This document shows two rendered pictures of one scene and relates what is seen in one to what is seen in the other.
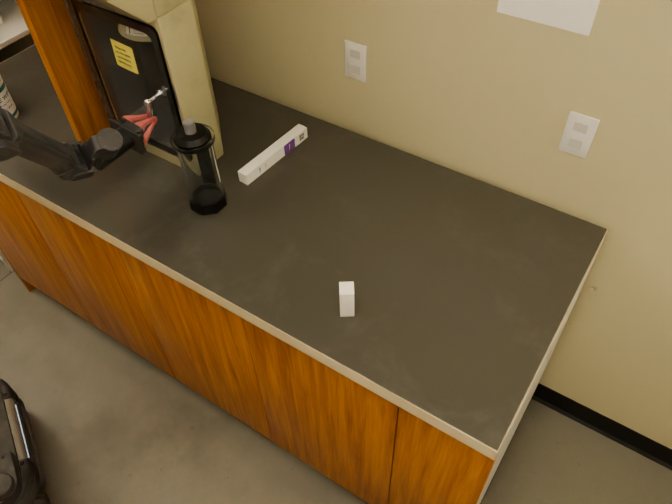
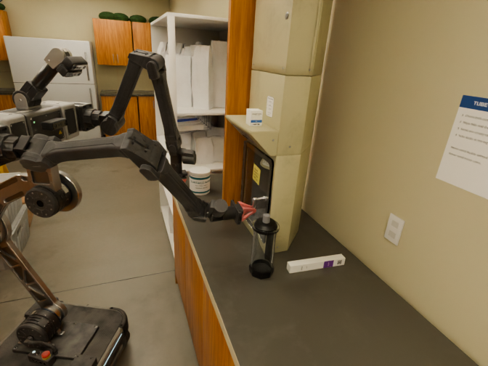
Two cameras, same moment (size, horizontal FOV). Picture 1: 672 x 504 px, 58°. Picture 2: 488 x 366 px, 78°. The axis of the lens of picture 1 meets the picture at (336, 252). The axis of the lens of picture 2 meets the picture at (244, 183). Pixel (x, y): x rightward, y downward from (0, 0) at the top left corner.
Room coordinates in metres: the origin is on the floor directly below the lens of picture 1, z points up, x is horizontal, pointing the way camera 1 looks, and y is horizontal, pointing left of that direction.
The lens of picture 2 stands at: (0.28, -0.13, 1.77)
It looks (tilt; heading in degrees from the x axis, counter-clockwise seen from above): 23 degrees down; 33
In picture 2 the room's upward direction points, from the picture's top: 4 degrees clockwise
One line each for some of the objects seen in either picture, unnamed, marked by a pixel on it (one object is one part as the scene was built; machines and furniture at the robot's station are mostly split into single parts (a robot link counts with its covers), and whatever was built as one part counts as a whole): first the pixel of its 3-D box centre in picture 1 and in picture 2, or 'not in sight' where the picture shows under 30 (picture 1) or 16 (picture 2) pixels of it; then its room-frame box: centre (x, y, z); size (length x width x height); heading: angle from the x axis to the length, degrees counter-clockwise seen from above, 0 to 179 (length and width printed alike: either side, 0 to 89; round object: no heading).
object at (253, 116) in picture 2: not in sight; (254, 117); (1.33, 0.51, 1.54); 0.05 x 0.05 x 0.06; 55
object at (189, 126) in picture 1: (191, 132); (266, 222); (1.20, 0.34, 1.18); 0.09 x 0.09 x 0.07
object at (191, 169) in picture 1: (200, 169); (263, 247); (1.20, 0.34, 1.06); 0.11 x 0.11 x 0.21
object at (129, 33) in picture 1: (132, 84); (255, 190); (1.40, 0.52, 1.19); 0.30 x 0.01 x 0.40; 55
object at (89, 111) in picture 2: not in sight; (94, 118); (1.09, 1.25, 1.45); 0.09 x 0.08 x 0.12; 29
